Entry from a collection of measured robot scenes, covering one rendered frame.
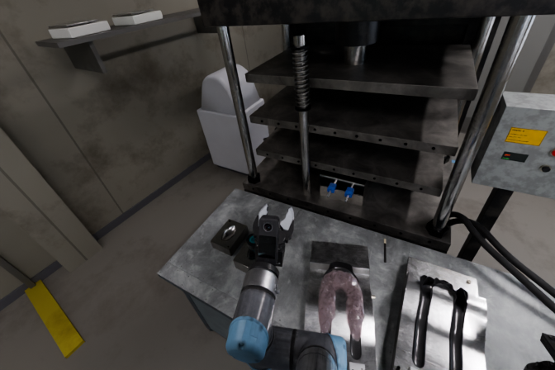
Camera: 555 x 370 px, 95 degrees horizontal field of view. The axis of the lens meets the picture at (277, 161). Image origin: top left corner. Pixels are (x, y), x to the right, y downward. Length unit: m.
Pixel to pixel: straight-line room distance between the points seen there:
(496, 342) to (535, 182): 0.67
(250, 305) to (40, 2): 2.56
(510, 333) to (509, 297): 0.15
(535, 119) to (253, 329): 1.24
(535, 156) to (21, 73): 3.08
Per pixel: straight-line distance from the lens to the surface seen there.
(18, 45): 2.69
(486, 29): 1.81
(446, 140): 1.39
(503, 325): 1.45
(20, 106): 2.71
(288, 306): 1.29
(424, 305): 1.24
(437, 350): 1.21
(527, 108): 1.37
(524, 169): 1.51
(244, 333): 0.54
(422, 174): 1.56
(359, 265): 1.26
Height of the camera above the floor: 1.97
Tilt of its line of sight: 36 degrees down
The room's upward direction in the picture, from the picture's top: 8 degrees counter-clockwise
